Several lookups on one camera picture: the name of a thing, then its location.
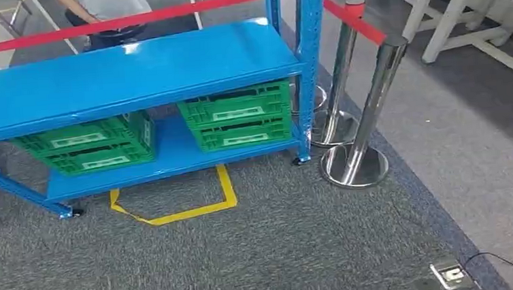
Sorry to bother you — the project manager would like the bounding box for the blue metal shelf rack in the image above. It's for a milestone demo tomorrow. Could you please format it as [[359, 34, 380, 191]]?
[[0, 0, 343, 225]]

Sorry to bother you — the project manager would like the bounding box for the short red barrier belt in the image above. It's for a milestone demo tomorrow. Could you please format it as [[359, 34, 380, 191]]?
[[322, 0, 388, 51]]

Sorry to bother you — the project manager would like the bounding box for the long red barrier belt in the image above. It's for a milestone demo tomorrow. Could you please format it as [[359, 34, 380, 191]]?
[[0, 0, 300, 58]]

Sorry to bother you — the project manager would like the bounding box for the person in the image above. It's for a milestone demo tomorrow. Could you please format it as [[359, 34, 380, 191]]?
[[55, 0, 156, 54]]

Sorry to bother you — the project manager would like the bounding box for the white table with green top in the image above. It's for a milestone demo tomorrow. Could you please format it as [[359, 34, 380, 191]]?
[[345, 0, 513, 101]]

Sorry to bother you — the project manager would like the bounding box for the silver floor socket box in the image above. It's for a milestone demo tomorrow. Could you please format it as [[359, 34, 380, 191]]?
[[429, 259, 471, 290]]

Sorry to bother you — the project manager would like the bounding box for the metal chair frame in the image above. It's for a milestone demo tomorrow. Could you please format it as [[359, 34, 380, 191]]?
[[0, 0, 36, 39]]

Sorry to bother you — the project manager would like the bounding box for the black power cable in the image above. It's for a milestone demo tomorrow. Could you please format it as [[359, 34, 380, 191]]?
[[460, 249, 513, 289]]

